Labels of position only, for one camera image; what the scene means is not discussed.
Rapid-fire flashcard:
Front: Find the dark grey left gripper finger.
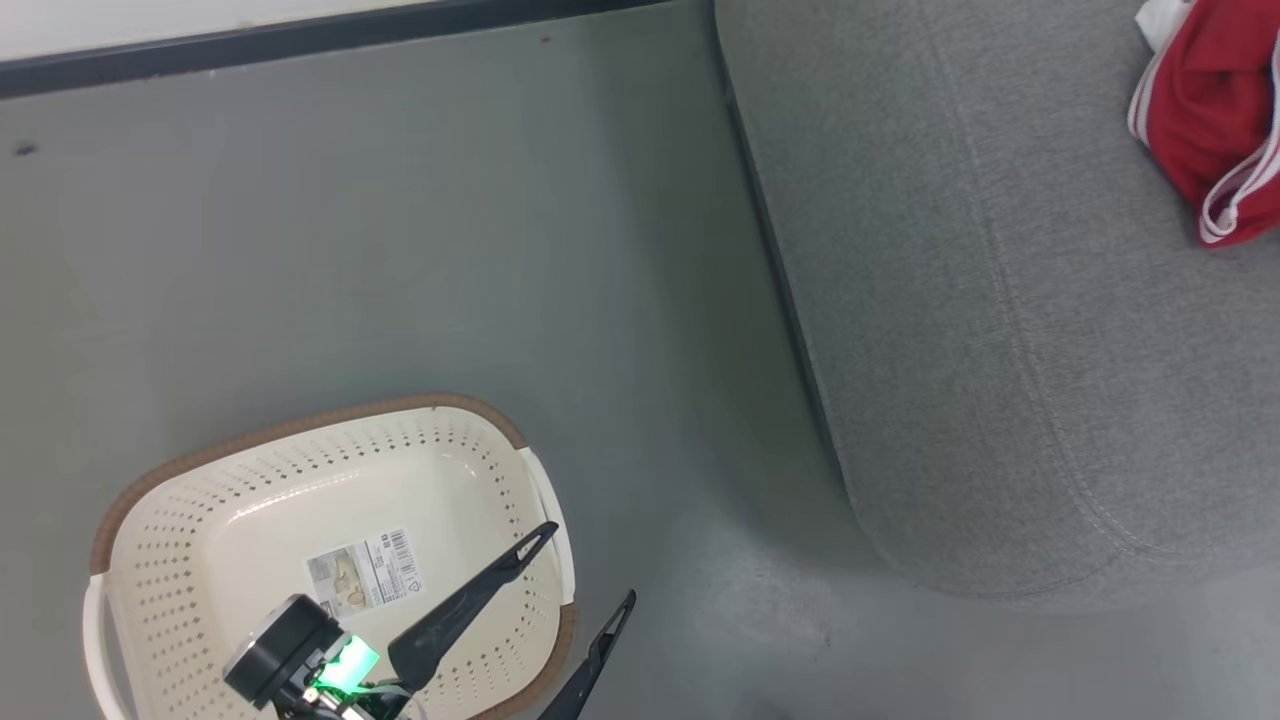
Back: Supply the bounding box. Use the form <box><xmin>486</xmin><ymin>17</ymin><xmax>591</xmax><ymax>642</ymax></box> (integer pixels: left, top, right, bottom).
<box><xmin>538</xmin><ymin>590</ymin><xmax>637</xmax><ymax>720</ymax></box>
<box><xmin>388</xmin><ymin>522</ymin><xmax>559</xmax><ymax>693</ymax></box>

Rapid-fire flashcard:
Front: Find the paper label sticker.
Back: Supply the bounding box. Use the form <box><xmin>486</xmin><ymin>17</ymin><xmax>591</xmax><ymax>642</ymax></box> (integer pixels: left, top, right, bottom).
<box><xmin>305</xmin><ymin>528</ymin><xmax>424</xmax><ymax>616</ymax></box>

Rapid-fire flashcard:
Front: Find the cream perforated laundry basket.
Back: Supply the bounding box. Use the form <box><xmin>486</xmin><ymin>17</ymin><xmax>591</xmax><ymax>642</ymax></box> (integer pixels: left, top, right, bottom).
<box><xmin>83</xmin><ymin>393</ymin><xmax>579</xmax><ymax>720</ymax></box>

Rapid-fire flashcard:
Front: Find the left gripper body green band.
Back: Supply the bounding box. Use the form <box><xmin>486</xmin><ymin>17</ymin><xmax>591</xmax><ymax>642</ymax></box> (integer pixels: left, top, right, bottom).
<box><xmin>275</xmin><ymin>635</ymin><xmax>411</xmax><ymax>720</ymax></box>

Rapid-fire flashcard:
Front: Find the grey fabric sofa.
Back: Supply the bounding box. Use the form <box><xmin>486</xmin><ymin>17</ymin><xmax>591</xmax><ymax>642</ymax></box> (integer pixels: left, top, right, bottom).
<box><xmin>713</xmin><ymin>0</ymin><xmax>1280</xmax><ymax>606</ymax></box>

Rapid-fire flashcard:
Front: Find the red white-trimmed garment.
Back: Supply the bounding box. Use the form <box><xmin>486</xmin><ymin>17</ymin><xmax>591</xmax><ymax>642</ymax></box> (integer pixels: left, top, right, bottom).
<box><xmin>1127</xmin><ymin>0</ymin><xmax>1280</xmax><ymax>248</ymax></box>

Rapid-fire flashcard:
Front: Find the dark grey baseboard strip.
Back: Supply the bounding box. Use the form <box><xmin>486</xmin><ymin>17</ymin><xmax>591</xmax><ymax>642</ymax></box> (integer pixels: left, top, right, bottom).
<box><xmin>0</xmin><ymin>0</ymin><xmax>681</xmax><ymax>99</ymax></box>

